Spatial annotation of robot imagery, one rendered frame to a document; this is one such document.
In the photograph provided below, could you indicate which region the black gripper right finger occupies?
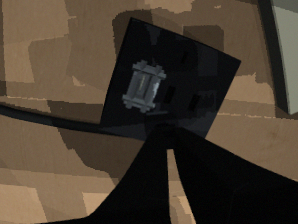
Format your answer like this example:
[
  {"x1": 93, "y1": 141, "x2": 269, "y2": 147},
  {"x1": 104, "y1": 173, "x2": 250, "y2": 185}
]
[{"x1": 173, "y1": 127, "x2": 298, "y2": 224}]

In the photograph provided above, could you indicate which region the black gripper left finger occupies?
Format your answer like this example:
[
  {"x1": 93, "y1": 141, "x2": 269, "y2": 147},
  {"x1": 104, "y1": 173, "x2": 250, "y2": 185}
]
[{"x1": 43, "y1": 129, "x2": 172, "y2": 224}]

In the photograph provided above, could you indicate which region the pale grey flat rectangular slab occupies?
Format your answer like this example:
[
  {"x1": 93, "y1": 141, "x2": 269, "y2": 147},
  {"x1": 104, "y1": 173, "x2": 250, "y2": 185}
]
[{"x1": 258, "y1": 0, "x2": 298, "y2": 115}]

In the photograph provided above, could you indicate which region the black power cube with cable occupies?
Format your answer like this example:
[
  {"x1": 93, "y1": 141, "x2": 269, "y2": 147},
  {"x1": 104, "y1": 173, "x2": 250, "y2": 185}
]
[{"x1": 0, "y1": 18, "x2": 242, "y2": 141}]

